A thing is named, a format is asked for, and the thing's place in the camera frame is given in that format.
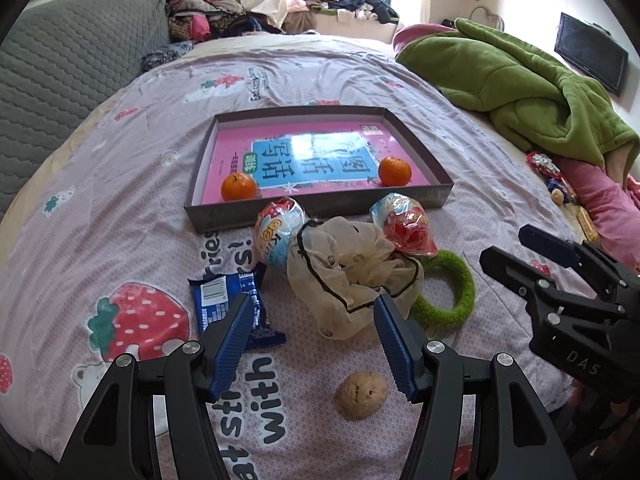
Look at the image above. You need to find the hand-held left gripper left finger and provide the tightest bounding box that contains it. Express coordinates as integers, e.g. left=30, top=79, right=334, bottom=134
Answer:
left=60, top=292, right=256, bottom=480

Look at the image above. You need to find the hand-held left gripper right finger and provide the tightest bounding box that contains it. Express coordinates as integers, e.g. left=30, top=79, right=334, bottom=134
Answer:
left=372, top=293, right=576, bottom=480

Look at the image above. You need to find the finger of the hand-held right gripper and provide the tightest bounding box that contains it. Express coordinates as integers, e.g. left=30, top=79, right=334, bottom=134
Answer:
left=478, top=245, right=602, bottom=322
left=517, top=224, right=624, bottom=297

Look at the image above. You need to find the blue snack packet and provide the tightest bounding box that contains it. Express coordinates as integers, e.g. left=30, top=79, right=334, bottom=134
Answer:
left=188, top=262, right=288, bottom=351

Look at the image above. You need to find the green fuzzy ring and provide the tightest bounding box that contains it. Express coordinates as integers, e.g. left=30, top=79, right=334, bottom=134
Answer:
left=409, top=250, right=476, bottom=334

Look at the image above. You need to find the brown walnut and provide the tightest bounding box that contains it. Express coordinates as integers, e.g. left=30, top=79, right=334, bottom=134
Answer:
left=338, top=370, right=390, bottom=420

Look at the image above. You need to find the cream sheer cloth scrunchie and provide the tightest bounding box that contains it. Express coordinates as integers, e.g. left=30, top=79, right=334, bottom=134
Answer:
left=287, top=216, right=425, bottom=342

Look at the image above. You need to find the grey cardboard box tray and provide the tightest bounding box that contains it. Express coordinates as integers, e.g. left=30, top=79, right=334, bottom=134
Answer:
left=183, top=105, right=455, bottom=235

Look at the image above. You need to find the yellow snack packet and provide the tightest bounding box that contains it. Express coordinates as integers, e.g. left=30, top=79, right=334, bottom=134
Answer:
left=574, top=204, right=602, bottom=244

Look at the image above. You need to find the blue red candy wrapper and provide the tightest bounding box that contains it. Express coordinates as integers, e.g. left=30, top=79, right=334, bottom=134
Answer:
left=547, top=177, right=577, bottom=200

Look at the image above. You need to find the red silver candy wrapper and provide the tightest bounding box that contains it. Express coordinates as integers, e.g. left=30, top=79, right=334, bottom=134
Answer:
left=525, top=150, right=564, bottom=179

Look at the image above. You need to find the blue foil toy egg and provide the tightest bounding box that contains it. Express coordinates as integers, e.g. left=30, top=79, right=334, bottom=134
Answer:
left=255, top=197, right=307, bottom=269

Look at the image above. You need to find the red foil toy egg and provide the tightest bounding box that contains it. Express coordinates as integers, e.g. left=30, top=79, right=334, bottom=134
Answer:
left=369, top=192, right=440, bottom=259

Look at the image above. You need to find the orange tangerine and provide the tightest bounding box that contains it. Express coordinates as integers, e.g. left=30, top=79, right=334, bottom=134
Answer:
left=377, top=156, right=413, bottom=187
left=220, top=172, right=259, bottom=203

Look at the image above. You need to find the green fleece blanket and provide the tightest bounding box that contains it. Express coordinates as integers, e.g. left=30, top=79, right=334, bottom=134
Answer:
left=395, top=17, right=640, bottom=169

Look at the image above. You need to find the dark patterned cloth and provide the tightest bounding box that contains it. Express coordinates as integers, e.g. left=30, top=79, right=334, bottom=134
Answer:
left=141, top=41, right=194, bottom=74

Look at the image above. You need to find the beige window seat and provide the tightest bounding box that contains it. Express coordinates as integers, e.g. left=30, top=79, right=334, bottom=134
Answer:
left=281, top=9, right=402, bottom=44

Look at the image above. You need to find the pile of mixed clothes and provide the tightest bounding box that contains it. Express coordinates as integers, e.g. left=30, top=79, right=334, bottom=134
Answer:
left=165, top=0, right=282, bottom=44

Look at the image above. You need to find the grey quilted headboard cover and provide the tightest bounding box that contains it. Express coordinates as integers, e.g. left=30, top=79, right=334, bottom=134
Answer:
left=0, top=0, right=171, bottom=213

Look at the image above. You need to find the black wall television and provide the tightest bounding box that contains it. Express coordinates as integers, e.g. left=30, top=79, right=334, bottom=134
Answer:
left=553, top=12, right=630, bottom=97

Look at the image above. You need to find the white wall cable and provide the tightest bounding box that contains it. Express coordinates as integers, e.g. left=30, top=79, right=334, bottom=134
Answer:
left=469, top=5, right=504, bottom=29

